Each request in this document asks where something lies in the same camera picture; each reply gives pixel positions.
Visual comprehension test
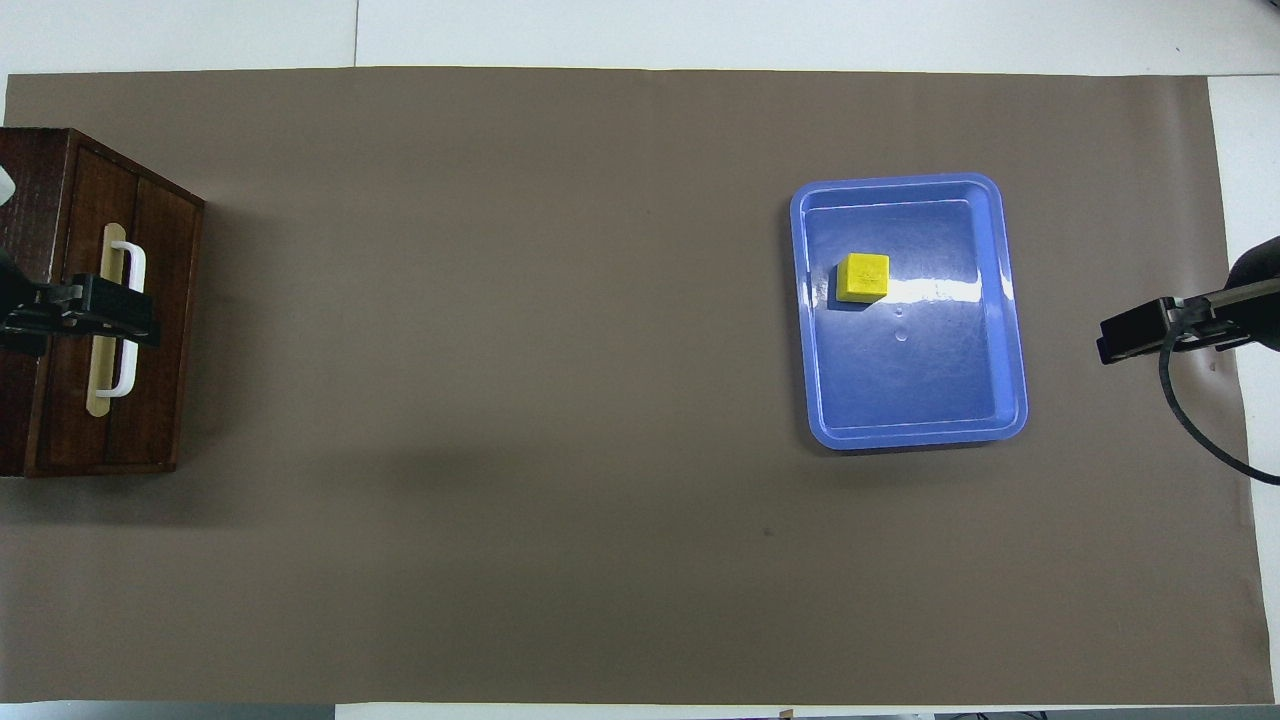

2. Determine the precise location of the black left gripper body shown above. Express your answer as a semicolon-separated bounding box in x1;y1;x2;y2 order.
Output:
0;272;162;353

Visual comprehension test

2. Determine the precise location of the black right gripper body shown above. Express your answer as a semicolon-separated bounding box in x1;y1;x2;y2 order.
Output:
1096;278;1280;367

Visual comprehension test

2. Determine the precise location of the white drawer handle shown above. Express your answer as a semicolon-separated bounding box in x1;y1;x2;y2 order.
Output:
97;240;148;399

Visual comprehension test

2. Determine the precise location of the yellow block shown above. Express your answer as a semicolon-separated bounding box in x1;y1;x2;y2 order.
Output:
835;252;891;304

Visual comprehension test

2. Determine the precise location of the dark wooden drawer cabinet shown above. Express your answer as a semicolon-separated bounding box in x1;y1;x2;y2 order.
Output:
0;127;206;478

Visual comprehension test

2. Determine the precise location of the blue plastic tray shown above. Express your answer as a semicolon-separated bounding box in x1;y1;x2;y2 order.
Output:
789;172;1030;451

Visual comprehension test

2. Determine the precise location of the brown table mat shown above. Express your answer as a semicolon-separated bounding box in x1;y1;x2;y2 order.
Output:
0;66;1273;706

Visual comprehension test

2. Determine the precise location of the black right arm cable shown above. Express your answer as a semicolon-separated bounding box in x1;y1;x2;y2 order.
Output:
1158;320;1280;487

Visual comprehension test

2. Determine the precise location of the beige handle backing plate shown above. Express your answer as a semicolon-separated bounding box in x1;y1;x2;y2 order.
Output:
85;222;127;418

